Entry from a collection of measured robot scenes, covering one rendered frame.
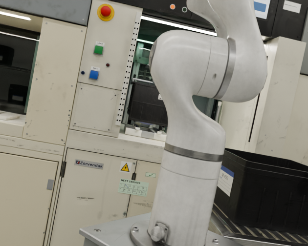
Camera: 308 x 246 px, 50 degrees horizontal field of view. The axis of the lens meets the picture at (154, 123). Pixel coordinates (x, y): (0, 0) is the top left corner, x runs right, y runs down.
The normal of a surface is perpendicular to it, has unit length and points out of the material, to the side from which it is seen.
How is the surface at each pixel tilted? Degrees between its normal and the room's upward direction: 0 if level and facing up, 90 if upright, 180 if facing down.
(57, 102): 90
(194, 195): 90
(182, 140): 89
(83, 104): 90
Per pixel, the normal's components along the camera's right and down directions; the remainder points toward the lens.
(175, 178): -0.47, -0.04
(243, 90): 0.01, 0.69
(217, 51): 0.16, -0.33
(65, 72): 0.12, 0.07
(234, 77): 0.04, 0.37
